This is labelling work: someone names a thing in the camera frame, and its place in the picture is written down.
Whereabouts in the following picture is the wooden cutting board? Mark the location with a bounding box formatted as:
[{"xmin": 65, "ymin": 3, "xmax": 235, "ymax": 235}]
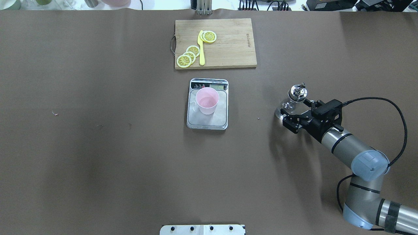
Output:
[{"xmin": 175, "ymin": 18, "xmax": 257, "ymax": 70}]

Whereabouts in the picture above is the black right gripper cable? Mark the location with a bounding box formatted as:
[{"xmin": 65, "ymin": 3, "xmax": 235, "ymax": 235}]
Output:
[{"xmin": 336, "ymin": 97, "xmax": 408, "ymax": 212}]

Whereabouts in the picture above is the brown table cover sheet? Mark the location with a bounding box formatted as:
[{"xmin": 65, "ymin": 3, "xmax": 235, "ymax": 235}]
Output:
[{"xmin": 0, "ymin": 9, "xmax": 417, "ymax": 235}]

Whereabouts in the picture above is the pink plastic cup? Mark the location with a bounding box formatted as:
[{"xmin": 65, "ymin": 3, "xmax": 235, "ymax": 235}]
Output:
[{"xmin": 196, "ymin": 87, "xmax": 219, "ymax": 115}]

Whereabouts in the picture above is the yellow plastic knife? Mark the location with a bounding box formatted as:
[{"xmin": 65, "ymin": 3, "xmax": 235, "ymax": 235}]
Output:
[{"xmin": 197, "ymin": 30, "xmax": 205, "ymax": 66}]

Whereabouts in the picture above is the lemon slice by knife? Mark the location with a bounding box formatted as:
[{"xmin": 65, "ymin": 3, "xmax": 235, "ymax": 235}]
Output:
[{"xmin": 201, "ymin": 31, "xmax": 217, "ymax": 43}]

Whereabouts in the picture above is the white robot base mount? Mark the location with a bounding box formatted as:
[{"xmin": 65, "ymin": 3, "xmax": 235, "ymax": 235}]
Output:
[{"xmin": 159, "ymin": 224, "xmax": 247, "ymax": 235}]

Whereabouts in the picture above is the lemon slice front left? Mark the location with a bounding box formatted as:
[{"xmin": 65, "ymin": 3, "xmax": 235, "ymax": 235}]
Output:
[{"xmin": 176, "ymin": 55, "xmax": 193, "ymax": 68}]

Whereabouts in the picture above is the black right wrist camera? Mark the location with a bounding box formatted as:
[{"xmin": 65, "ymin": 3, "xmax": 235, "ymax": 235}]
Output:
[{"xmin": 312, "ymin": 99, "xmax": 343, "ymax": 125}]

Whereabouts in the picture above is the aluminium frame post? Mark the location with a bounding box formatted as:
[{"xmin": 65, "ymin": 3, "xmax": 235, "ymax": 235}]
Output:
[{"xmin": 196, "ymin": 0, "xmax": 213, "ymax": 15}]

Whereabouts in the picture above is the glass sauce bottle metal spout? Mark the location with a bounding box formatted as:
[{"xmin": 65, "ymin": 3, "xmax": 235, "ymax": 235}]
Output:
[{"xmin": 275, "ymin": 82, "xmax": 308, "ymax": 120}]

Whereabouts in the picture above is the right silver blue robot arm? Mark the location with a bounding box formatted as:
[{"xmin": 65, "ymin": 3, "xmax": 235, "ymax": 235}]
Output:
[{"xmin": 276, "ymin": 98, "xmax": 417, "ymax": 235}]

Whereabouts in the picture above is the lemon slice upper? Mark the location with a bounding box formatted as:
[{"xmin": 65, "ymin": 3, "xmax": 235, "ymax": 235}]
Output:
[{"xmin": 186, "ymin": 45, "xmax": 200, "ymax": 56}]

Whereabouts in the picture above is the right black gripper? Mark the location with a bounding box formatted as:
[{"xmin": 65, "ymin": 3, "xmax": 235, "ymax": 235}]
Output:
[{"xmin": 280, "ymin": 99, "xmax": 343, "ymax": 143}]

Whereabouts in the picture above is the lemon slice middle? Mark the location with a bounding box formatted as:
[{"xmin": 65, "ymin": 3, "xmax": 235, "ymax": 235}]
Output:
[{"xmin": 183, "ymin": 52, "xmax": 196, "ymax": 64}]

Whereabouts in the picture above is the silver digital kitchen scale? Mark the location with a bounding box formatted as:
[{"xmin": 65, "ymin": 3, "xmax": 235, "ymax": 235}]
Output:
[{"xmin": 186, "ymin": 78, "xmax": 229, "ymax": 130}]

